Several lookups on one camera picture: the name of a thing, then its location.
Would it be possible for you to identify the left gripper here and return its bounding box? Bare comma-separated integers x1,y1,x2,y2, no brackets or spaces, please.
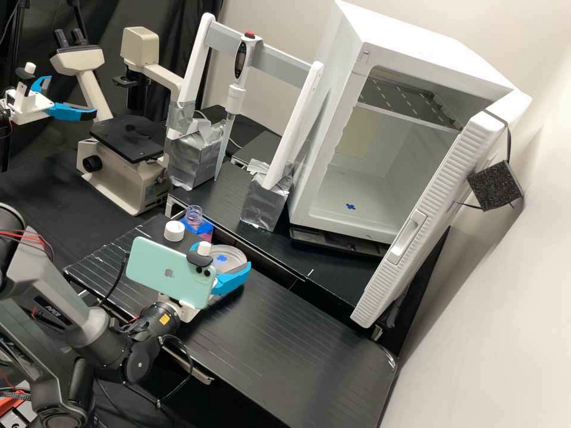
5,75,99,126

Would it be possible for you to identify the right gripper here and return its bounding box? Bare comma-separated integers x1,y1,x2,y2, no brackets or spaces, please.
158,242,252,325

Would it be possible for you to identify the petri dish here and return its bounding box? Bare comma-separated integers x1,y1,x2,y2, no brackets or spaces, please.
209,246,248,280

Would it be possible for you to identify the blue bottle holder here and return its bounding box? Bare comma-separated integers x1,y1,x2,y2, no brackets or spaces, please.
180,218,215,240

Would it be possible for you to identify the white cap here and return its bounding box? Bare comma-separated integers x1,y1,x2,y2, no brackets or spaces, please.
163,221,186,243

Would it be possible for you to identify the small bottle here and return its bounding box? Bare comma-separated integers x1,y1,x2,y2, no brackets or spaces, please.
184,203,206,226

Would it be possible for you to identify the black platform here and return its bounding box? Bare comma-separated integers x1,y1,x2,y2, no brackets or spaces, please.
165,159,385,314
62,213,399,428

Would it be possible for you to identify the cream microscope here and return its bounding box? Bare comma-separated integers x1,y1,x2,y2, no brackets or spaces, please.
49,26,186,218

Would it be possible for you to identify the black tray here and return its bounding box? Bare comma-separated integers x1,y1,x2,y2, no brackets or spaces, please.
288,226,390,260

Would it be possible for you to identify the white pipette stand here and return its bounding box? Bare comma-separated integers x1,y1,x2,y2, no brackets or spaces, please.
162,12,325,233

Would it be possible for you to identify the pipette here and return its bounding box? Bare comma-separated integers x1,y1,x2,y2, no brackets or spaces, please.
214,32,262,182

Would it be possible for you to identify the incubator door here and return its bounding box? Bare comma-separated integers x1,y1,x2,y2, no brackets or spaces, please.
349,109,525,330

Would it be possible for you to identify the white incubator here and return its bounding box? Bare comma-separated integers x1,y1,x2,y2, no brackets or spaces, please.
285,0,534,247

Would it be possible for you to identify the right wrist camera phone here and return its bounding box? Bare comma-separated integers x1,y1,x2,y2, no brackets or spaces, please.
124,236,218,311

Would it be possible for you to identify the black cable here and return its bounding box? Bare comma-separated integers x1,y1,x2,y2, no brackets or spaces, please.
153,333,196,409
98,253,131,309

